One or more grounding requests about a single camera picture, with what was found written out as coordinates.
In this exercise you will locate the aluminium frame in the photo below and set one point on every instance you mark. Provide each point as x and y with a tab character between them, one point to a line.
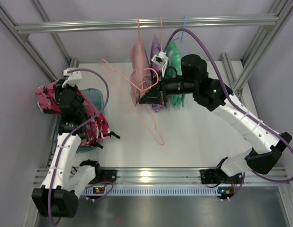
194	137

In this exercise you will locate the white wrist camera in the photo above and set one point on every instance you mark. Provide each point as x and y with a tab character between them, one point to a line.
72	77
161	59

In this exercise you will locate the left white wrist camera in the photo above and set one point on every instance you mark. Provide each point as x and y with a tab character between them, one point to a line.
72	77

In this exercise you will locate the pink patterned trousers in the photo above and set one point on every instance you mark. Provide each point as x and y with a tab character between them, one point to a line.
49	99

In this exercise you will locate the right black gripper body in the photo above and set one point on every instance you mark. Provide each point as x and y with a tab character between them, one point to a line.
162	90

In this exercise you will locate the aluminium hanging rail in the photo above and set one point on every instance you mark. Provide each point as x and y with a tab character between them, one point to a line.
151	23

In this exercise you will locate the teal plastic bin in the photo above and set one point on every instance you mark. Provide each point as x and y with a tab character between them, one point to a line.
94	99

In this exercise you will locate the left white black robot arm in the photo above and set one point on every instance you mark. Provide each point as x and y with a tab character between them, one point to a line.
59	193

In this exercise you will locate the green patterned trousers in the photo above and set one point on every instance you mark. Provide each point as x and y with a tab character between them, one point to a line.
173	70

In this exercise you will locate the slotted grey cable duct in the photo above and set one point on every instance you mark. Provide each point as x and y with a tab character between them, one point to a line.
157	191

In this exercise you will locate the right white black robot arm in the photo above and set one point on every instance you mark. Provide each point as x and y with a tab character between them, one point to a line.
267	144

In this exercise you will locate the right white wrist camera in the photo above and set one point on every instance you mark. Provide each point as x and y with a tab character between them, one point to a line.
161	59

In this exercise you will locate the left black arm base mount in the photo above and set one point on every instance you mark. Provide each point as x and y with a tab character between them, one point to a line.
109	175

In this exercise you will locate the purple trousers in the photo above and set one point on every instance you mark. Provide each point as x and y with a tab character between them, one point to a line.
155	49

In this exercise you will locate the light pink trousers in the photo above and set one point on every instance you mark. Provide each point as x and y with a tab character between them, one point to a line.
134	77

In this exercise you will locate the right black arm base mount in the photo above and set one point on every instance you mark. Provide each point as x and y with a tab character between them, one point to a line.
217	176

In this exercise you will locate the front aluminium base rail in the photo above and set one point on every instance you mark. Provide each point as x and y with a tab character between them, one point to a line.
171	176

